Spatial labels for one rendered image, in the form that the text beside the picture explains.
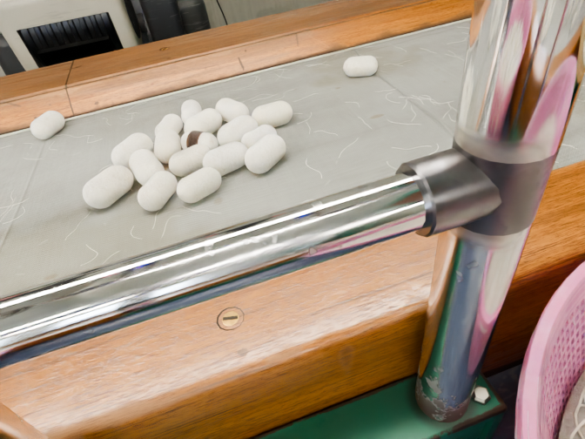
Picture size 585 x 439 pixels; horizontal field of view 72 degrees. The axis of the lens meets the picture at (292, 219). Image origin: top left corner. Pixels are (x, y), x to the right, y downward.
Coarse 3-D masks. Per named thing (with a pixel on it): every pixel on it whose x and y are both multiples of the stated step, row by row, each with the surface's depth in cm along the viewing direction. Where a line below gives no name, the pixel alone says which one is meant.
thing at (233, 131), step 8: (232, 120) 32; (240, 120) 32; (248, 120) 32; (224, 128) 31; (232, 128) 31; (240, 128) 32; (248, 128) 32; (224, 136) 31; (232, 136) 31; (240, 136) 32; (224, 144) 31
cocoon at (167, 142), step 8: (160, 136) 32; (168, 136) 32; (176, 136) 32; (160, 144) 31; (168, 144) 31; (176, 144) 31; (160, 152) 31; (168, 152) 31; (160, 160) 31; (168, 160) 31
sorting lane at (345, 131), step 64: (320, 64) 44; (384, 64) 42; (448, 64) 40; (64, 128) 40; (128, 128) 38; (320, 128) 33; (384, 128) 32; (448, 128) 31; (576, 128) 29; (0, 192) 32; (64, 192) 31; (128, 192) 30; (256, 192) 28; (320, 192) 27; (0, 256) 26; (64, 256) 26
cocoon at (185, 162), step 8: (176, 152) 30; (184, 152) 30; (192, 152) 30; (200, 152) 30; (176, 160) 29; (184, 160) 29; (192, 160) 30; (200, 160) 30; (176, 168) 29; (184, 168) 29; (192, 168) 30; (200, 168) 30; (184, 176) 30
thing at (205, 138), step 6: (186, 132) 32; (204, 132) 32; (198, 138) 31; (204, 138) 31; (210, 138) 31; (216, 138) 32; (198, 144) 31; (204, 144) 31; (210, 144) 31; (216, 144) 32; (210, 150) 32
